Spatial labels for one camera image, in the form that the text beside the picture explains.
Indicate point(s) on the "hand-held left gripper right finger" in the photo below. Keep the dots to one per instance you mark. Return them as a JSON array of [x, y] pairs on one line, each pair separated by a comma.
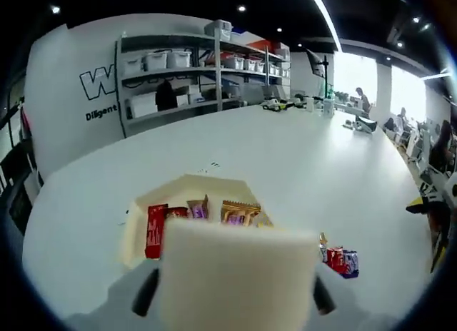
[[342, 302]]

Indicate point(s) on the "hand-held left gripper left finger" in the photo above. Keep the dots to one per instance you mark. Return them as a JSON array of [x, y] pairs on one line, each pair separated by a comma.
[[118, 295]]

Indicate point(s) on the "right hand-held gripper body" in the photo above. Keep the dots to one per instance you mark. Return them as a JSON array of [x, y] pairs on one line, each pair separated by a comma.
[[452, 197]]

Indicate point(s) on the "purple food packet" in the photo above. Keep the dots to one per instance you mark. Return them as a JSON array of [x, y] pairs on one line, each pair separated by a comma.
[[350, 265]]

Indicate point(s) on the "small red food packet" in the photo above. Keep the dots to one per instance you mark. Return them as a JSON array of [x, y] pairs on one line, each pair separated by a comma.
[[335, 259]]

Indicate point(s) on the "long red food packet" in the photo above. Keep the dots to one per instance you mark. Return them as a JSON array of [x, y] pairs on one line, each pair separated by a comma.
[[155, 231]]

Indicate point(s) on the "cream food tongs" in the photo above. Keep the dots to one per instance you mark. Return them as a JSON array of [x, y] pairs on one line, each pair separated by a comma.
[[235, 274]]

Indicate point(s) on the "cream food container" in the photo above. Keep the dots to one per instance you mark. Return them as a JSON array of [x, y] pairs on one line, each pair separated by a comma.
[[200, 186]]

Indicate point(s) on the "row of office chairs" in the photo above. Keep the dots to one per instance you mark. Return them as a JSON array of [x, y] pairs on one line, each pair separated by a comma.
[[414, 149]]

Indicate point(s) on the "green bottle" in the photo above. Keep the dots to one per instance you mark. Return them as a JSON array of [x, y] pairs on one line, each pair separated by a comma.
[[328, 102]]

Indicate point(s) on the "white bottle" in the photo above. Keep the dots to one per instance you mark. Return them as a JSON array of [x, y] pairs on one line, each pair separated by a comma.
[[310, 104]]

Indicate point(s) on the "black monitor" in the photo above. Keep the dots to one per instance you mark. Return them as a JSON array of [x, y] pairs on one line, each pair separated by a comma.
[[317, 65]]

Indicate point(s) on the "large white box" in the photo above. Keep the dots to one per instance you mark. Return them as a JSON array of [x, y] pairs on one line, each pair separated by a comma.
[[143, 106]]

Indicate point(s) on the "pink hanging bag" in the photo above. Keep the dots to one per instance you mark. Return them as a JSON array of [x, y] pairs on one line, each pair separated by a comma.
[[26, 118]]

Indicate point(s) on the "black bag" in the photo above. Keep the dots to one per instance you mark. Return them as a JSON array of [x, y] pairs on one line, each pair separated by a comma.
[[166, 95]]

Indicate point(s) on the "long ceiling light strip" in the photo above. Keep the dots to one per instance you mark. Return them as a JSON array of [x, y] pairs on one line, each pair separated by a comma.
[[326, 13]]

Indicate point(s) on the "grey metal shelf rack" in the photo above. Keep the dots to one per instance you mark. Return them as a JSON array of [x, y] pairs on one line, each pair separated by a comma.
[[143, 77]]

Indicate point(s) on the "rows of white storage boxes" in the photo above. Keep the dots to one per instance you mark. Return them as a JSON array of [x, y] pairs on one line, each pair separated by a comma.
[[155, 61]]

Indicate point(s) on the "ceiling spotlights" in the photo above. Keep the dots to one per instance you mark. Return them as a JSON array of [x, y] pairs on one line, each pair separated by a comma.
[[241, 8]]

